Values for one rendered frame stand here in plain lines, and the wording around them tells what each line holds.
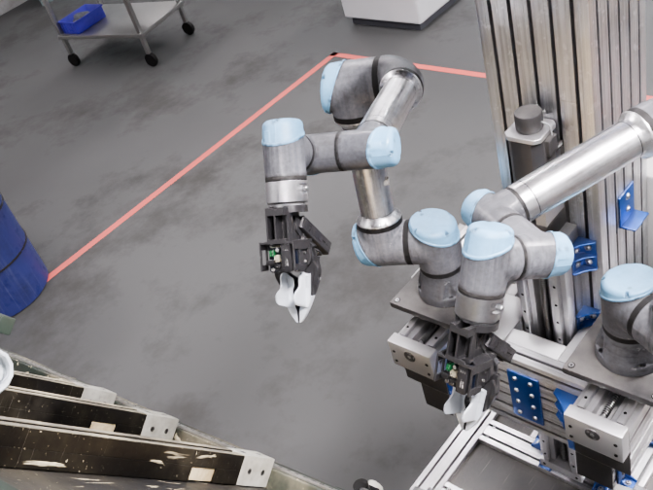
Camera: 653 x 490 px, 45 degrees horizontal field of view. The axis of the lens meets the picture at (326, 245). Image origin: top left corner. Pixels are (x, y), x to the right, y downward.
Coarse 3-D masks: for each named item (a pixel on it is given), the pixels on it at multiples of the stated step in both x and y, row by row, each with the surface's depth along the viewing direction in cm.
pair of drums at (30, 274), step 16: (0, 192) 426; (0, 208) 413; (0, 224) 413; (16, 224) 428; (0, 240) 413; (16, 240) 424; (0, 256) 414; (16, 256) 422; (32, 256) 437; (0, 272) 416; (16, 272) 423; (32, 272) 434; (48, 272) 453; (0, 288) 419; (16, 288) 425; (32, 288) 434; (0, 304) 423; (16, 304) 428
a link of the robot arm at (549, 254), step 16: (512, 224) 132; (528, 224) 132; (528, 240) 126; (544, 240) 127; (560, 240) 129; (528, 256) 125; (544, 256) 126; (560, 256) 127; (528, 272) 126; (544, 272) 128; (560, 272) 130
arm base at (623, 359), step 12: (600, 336) 177; (612, 336) 171; (600, 348) 178; (612, 348) 173; (624, 348) 171; (636, 348) 170; (600, 360) 178; (612, 360) 174; (624, 360) 172; (636, 360) 171; (648, 360) 171; (624, 372) 173; (636, 372) 172; (648, 372) 172
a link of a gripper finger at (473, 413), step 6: (474, 396) 131; (480, 396) 132; (474, 402) 132; (480, 402) 133; (468, 408) 131; (474, 408) 132; (480, 408) 133; (468, 414) 131; (474, 414) 133; (480, 414) 133; (462, 420) 131; (468, 420) 132; (474, 420) 134; (468, 426) 135
